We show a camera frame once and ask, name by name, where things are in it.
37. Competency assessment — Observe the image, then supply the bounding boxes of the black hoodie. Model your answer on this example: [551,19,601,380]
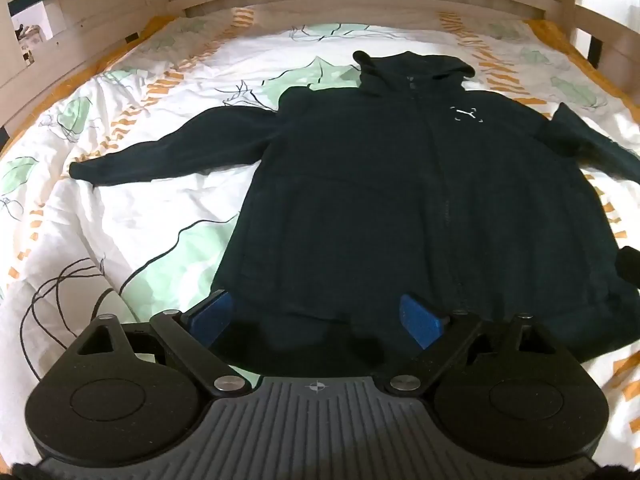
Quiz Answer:
[69,50,640,361]

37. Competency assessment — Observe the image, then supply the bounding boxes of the white leaf printed blanket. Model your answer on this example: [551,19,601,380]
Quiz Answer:
[0,5,640,441]

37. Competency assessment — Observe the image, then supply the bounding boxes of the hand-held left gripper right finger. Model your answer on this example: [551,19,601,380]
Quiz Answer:
[385,293,557,397]

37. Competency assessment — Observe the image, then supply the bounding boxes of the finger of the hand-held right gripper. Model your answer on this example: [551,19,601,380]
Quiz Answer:
[616,245,640,289]

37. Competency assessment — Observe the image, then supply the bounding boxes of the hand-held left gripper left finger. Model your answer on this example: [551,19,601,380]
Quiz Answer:
[76,289,247,400]

